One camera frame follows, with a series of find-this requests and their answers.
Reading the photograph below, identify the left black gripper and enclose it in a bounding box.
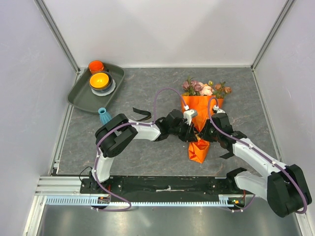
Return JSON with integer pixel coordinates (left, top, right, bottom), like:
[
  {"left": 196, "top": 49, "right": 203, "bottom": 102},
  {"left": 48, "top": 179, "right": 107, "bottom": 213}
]
[{"left": 169, "top": 120, "right": 197, "bottom": 143}]

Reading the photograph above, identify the orange flower bouquet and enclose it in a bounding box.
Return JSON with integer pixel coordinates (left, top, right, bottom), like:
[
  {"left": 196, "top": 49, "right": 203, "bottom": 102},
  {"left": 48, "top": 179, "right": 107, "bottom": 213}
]
[{"left": 182, "top": 77, "right": 232, "bottom": 163}]

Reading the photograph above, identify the black ribbon with gold text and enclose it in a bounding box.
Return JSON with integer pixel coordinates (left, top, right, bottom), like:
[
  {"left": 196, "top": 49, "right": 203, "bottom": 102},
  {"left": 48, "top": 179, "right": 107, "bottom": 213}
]
[{"left": 132, "top": 107, "right": 152, "bottom": 121}]

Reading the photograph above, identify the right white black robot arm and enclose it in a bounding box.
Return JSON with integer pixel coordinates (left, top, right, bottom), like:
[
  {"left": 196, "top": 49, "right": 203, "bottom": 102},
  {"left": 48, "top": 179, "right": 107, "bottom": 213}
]
[{"left": 200, "top": 106, "right": 312, "bottom": 217}]

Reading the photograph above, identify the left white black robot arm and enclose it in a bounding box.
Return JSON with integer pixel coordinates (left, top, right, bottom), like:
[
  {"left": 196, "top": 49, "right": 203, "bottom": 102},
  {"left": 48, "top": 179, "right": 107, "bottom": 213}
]
[{"left": 91, "top": 109, "right": 197, "bottom": 193}]

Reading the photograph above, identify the blue ribbed vase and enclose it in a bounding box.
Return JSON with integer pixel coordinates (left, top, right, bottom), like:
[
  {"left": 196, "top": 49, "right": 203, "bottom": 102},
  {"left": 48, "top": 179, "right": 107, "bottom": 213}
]
[{"left": 98, "top": 107, "right": 112, "bottom": 125}]

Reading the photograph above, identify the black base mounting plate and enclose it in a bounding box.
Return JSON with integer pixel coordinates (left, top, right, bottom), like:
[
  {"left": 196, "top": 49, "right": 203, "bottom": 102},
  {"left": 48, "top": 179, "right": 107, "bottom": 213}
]
[{"left": 80, "top": 175, "right": 249, "bottom": 197}]

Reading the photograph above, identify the dark grey bowl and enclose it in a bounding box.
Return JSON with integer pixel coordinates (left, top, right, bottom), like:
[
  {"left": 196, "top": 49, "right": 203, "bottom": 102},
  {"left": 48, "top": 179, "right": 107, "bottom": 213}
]
[{"left": 95, "top": 73, "right": 113, "bottom": 91}]

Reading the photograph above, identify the white plate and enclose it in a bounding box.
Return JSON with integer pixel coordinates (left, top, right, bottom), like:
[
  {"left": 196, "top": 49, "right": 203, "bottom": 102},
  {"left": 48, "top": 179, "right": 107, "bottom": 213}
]
[{"left": 91, "top": 80, "right": 116, "bottom": 96}]

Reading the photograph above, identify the orange bowl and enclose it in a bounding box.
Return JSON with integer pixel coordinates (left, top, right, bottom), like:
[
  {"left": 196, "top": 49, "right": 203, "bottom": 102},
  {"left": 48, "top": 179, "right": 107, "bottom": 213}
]
[{"left": 89, "top": 72, "right": 110, "bottom": 89}]

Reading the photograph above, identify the grey green plastic tray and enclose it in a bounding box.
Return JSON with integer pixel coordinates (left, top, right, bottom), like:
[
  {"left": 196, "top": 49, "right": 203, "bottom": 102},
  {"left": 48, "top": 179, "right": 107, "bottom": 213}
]
[{"left": 67, "top": 63, "right": 126, "bottom": 114}]

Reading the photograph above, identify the orange plastic cup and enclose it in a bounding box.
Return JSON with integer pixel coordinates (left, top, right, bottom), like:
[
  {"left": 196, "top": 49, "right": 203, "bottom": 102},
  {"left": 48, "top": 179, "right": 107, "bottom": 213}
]
[{"left": 88, "top": 60, "right": 104, "bottom": 75}]

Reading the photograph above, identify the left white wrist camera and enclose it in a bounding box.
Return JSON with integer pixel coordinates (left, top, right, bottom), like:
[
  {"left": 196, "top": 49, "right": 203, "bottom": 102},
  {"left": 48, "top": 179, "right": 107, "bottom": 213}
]
[{"left": 183, "top": 105, "right": 198, "bottom": 125}]

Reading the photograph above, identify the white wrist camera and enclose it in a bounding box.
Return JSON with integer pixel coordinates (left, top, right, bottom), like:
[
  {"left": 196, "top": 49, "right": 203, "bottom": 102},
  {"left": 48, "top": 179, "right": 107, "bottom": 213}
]
[
  {"left": 183, "top": 105, "right": 198, "bottom": 125},
  {"left": 212, "top": 105, "right": 225, "bottom": 114}
]

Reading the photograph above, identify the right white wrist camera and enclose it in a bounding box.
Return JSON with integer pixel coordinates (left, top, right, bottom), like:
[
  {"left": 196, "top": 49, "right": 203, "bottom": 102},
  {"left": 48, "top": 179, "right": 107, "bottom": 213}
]
[{"left": 212, "top": 105, "right": 225, "bottom": 114}]

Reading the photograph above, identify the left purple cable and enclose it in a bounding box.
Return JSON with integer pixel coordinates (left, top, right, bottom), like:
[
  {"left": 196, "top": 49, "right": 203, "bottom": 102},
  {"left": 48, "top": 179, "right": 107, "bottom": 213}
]
[{"left": 94, "top": 88, "right": 189, "bottom": 212}]

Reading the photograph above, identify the grey slotted cable duct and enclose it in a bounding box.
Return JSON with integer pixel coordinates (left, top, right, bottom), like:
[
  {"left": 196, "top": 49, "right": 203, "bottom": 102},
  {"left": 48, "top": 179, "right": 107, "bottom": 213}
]
[{"left": 46, "top": 196, "right": 234, "bottom": 207}]

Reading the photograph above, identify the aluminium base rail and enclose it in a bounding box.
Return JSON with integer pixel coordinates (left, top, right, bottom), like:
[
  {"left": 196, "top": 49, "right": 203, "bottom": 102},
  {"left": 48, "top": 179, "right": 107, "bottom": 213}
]
[{"left": 34, "top": 176, "right": 86, "bottom": 196}]

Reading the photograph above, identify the right aluminium frame post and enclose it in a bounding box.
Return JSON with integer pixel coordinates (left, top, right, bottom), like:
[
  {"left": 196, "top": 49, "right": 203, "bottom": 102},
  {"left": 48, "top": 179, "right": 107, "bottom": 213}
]
[{"left": 251, "top": 0, "right": 295, "bottom": 72}]

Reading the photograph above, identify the aluminium frame post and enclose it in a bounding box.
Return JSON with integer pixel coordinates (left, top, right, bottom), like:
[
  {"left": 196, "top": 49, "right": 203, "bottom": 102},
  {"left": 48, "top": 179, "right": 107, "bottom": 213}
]
[
  {"left": 251, "top": 0, "right": 295, "bottom": 72},
  {"left": 34, "top": 0, "right": 80, "bottom": 74}
]

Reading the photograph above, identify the left aluminium frame post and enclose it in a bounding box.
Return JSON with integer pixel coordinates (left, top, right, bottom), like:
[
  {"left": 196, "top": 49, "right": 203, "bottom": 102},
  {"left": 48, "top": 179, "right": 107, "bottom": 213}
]
[{"left": 34, "top": 0, "right": 80, "bottom": 74}]

